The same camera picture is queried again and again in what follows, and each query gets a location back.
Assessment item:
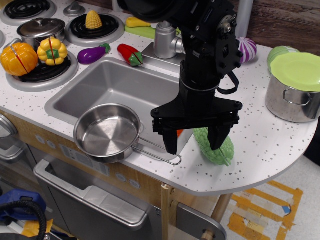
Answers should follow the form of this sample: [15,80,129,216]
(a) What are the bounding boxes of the back right stove burner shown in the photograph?
[64,13,125,47]

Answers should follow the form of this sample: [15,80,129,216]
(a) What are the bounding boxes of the green toy cutting board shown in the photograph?
[124,24,181,40]

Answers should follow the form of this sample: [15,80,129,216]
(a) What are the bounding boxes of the green toy squash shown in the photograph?
[193,127,235,167]

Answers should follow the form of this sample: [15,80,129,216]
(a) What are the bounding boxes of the small steel saucepan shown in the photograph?
[73,103,182,166]

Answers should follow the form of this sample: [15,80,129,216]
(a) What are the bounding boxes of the orange toy carrot piece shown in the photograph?
[176,129,184,137]

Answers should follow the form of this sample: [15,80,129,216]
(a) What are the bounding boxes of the grey toy oven door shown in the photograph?
[34,159,162,240]

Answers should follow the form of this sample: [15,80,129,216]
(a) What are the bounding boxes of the stove burner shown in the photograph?
[2,38,78,92]
[64,13,125,47]
[0,0,57,27]

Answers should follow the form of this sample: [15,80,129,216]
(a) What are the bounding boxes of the back left stove burner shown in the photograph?
[0,0,57,27]

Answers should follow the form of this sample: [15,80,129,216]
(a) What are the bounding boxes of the front left stove burner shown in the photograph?
[2,38,78,92]

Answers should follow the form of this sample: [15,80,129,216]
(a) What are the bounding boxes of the large steel pot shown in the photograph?
[265,76,320,123]

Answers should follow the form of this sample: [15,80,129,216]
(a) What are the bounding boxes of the orange toy pumpkin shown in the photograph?
[0,42,38,77]

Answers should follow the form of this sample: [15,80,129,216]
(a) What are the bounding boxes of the silver stove knob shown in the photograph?
[63,1,86,17]

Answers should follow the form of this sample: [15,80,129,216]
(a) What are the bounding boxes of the purple white toy onion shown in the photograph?
[237,37,257,64]

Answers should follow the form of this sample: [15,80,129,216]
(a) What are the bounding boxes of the purple toy eggplant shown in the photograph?
[77,43,111,65]

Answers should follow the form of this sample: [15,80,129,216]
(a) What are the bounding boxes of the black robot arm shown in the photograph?
[118,0,243,155]

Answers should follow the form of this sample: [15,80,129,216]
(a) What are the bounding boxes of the silver toy faucet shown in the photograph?
[153,21,186,60]

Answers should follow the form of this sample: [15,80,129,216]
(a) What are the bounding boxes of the red toy pepper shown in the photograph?
[117,44,143,67]

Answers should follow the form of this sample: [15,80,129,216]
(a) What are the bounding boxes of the green toy cabbage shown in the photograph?
[267,45,300,74]

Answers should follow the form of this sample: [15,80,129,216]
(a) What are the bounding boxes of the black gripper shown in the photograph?
[151,73,243,154]

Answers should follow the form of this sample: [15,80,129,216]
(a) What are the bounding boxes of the yellow toy bell pepper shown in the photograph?
[37,36,68,66]

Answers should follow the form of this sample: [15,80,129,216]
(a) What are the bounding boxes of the yellow toy squash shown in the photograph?
[126,17,151,28]

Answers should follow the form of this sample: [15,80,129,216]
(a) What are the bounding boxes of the grey toy sink basin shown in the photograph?
[45,57,179,162]

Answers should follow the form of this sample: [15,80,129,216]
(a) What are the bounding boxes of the blue vacuum device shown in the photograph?
[0,189,47,221]

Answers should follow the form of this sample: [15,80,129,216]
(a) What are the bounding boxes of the light green plate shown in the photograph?
[270,52,320,93]

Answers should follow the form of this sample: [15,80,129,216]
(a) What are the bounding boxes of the yellow toy corn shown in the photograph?
[85,10,103,30]

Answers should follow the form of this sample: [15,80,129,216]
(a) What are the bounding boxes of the black hose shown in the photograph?
[0,201,48,240]

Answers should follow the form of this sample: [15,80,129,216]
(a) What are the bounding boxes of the small lidded steel pot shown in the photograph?
[17,18,66,49]

